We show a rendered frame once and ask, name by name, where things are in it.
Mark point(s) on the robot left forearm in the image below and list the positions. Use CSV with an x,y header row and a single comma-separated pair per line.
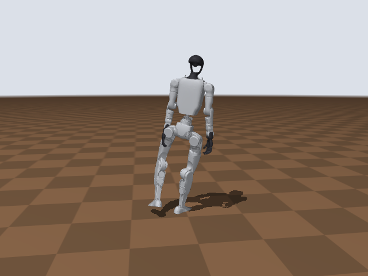
x,y
169,116

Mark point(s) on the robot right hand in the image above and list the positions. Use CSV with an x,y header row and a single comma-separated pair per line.
x,y
209,144

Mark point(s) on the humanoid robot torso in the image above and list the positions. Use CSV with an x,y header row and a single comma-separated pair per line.
x,y
189,101

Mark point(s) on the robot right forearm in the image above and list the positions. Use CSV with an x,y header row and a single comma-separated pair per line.
x,y
209,123

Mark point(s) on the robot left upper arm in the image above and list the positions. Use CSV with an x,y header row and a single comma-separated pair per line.
x,y
173,94

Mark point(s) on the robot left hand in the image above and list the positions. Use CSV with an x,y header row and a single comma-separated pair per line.
x,y
163,136

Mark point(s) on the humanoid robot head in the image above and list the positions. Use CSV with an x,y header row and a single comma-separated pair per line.
x,y
195,60

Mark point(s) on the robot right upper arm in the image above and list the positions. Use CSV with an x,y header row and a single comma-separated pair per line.
x,y
209,89

